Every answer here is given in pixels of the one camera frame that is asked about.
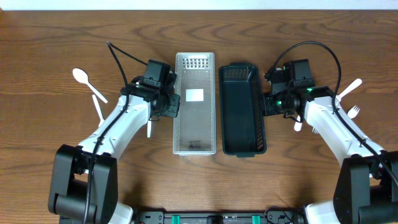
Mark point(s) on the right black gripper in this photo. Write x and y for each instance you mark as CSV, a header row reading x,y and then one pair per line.
x,y
267,108

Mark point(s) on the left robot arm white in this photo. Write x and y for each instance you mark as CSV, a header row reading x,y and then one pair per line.
x,y
84,185

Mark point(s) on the white plastic spoon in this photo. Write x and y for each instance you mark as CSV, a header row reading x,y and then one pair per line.
x,y
98,110
298,124
149,128
82,77

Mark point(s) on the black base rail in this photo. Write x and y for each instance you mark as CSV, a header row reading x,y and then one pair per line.
x,y
270,216

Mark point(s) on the clear perforated plastic basket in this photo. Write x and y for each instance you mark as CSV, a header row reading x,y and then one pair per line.
x,y
195,124

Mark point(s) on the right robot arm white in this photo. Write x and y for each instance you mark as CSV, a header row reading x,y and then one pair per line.
x,y
366,190

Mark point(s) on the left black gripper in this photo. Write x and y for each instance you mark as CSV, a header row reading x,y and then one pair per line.
x,y
173,109

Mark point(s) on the dark green perforated basket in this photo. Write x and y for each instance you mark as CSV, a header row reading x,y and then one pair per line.
x,y
242,106

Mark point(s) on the white plastic spoon inverted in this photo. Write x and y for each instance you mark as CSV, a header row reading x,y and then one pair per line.
x,y
149,128

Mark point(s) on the white plastic fork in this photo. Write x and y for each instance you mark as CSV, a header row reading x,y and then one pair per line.
x,y
315,131
353,85
353,112

